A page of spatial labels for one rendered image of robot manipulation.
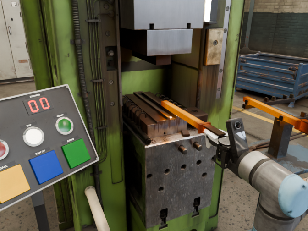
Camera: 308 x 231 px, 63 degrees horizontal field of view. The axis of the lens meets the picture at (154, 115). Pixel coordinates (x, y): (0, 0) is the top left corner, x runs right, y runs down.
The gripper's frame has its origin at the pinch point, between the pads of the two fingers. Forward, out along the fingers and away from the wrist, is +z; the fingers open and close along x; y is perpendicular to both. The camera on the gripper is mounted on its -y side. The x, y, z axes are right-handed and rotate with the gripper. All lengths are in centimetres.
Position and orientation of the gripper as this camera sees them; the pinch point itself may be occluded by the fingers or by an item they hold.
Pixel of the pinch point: (208, 128)
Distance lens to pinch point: 90.1
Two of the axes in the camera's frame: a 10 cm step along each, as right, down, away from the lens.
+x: 9.1, -1.5, 3.8
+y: -0.1, 9.2, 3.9
